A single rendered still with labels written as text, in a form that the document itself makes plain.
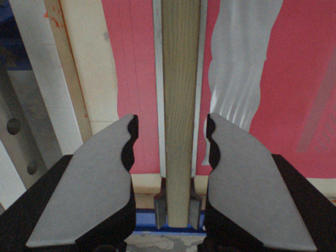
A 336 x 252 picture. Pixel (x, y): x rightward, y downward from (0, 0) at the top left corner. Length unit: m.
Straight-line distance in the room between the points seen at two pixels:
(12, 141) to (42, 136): 1.46
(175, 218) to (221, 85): 0.19
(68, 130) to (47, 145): 1.49
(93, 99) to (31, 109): 1.39
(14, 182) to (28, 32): 0.20
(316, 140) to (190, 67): 0.28
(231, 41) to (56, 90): 0.23
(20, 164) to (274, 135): 0.37
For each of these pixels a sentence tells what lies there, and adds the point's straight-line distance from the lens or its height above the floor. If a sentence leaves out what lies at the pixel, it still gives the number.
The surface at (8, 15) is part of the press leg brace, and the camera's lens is 1.18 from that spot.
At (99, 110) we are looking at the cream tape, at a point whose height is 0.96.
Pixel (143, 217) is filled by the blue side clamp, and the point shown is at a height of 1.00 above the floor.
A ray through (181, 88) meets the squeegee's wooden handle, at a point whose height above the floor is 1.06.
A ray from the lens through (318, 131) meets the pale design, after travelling 0.39.
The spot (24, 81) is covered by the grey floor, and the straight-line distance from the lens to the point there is 1.62.
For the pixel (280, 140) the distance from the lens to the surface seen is 0.37.
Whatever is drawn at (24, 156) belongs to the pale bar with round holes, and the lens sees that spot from 0.34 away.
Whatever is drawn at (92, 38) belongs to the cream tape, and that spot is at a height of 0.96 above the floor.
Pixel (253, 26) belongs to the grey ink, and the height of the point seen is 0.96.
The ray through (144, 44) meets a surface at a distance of 0.28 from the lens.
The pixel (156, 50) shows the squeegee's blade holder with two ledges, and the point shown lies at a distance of 0.24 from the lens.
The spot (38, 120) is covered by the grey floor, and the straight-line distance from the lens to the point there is 1.72.
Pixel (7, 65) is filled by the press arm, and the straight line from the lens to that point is 0.42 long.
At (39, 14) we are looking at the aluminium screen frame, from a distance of 0.28.
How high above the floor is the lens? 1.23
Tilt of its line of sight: 60 degrees down
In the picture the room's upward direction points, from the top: 176 degrees counter-clockwise
